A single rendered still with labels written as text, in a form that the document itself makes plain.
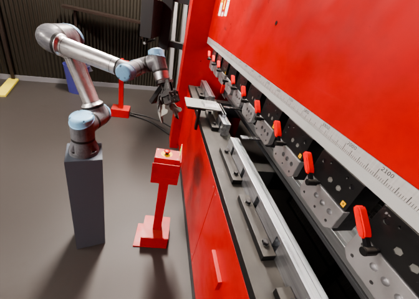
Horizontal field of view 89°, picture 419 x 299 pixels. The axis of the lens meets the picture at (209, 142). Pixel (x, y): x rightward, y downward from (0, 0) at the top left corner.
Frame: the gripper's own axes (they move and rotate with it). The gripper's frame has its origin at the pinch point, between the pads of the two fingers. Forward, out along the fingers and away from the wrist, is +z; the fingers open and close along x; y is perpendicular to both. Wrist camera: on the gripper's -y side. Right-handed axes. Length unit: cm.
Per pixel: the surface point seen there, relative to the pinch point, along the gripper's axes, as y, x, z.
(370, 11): 84, -15, -16
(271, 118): 51, 4, 8
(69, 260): -87, -33, 76
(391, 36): 86, -21, -8
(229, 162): 19.2, 19.3, 30.7
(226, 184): 22.4, 5.5, 37.9
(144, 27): -85, 91, -96
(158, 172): -18.3, -0.3, 28.3
